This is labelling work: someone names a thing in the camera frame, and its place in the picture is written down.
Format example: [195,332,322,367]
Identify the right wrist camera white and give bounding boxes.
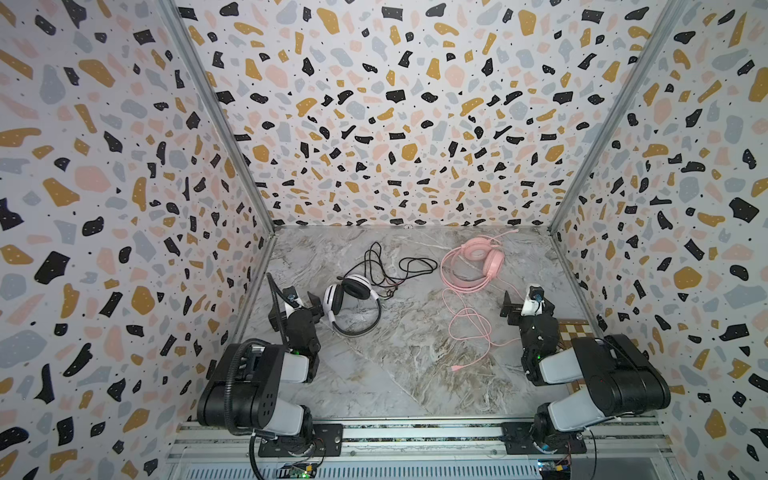
[521,284,546,316]

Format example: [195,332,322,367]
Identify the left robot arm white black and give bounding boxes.
[197,274,323,444]

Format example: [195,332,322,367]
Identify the left corner aluminium post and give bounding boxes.
[157,0,277,235]

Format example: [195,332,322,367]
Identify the black headphone cable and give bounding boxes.
[335,241,440,301]

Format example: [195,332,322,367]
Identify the pink headphone cable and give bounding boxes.
[440,227,524,371]

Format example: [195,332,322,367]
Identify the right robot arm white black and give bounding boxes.
[500,286,671,455]

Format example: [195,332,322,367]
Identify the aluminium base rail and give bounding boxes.
[164,416,682,480]

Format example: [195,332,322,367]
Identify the right corner aluminium post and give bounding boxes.
[548,0,688,235]

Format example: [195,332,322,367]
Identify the wooden checkerboard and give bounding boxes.
[558,320,596,350]

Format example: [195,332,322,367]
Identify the pink headphones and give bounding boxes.
[440,236,505,293]

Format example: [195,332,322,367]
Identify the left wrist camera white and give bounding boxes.
[282,286,303,317]

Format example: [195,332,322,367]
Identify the corner aluminium post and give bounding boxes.
[548,0,688,235]
[157,0,277,235]

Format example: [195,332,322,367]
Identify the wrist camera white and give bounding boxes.
[282,286,303,317]
[521,284,546,316]

